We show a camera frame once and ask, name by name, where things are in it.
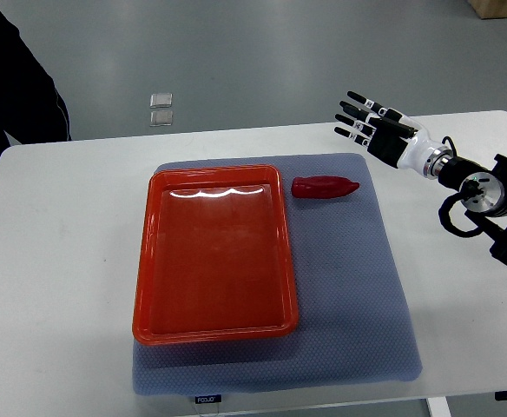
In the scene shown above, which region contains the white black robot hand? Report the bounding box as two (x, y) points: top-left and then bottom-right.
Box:
(334, 90), (435, 170)

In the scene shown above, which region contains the red pepper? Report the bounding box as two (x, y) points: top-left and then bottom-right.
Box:
(291, 175), (360, 199)

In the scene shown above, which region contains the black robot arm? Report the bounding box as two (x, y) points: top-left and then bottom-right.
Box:
(335, 91), (507, 266)

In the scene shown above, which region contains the red plastic tray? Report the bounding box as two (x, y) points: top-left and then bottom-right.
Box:
(132, 164), (299, 347)

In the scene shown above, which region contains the cardboard box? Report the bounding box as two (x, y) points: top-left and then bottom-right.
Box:
(468, 0), (507, 19)

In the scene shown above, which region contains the grey-blue mesh mat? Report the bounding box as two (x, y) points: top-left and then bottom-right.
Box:
(133, 153), (422, 396)

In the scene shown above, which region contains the upper silver floor plate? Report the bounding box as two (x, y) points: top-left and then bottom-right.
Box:
(149, 92), (173, 109)

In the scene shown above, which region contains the white table leg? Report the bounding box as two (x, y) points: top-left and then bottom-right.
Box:
(425, 397), (452, 417)

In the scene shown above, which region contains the black mat label tag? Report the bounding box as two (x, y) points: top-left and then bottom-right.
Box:
(194, 394), (222, 405)

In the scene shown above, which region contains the person in dark clothes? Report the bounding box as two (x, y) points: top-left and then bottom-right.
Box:
(0, 11), (71, 157)

